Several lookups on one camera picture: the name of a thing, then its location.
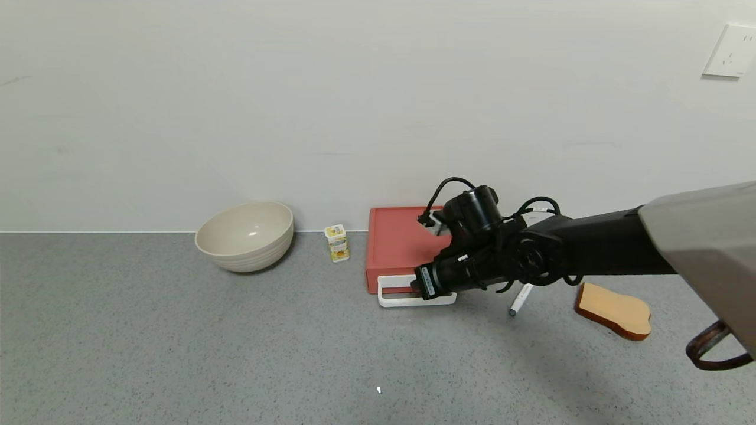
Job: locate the white marker pen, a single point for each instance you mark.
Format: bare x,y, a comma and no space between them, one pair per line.
520,301

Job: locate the small yellow juice carton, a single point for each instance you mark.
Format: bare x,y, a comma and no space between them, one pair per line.
337,243

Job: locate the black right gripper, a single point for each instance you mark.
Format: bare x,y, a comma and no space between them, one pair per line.
426,283

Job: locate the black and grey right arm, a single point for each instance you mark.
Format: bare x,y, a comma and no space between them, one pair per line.
620,242

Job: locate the toast slice with brown crust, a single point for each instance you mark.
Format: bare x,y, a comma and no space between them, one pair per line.
614,310

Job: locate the beige ribbed bowl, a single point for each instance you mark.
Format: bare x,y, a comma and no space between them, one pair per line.
245,239

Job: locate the white wall socket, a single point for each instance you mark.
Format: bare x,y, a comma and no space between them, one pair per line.
730,51

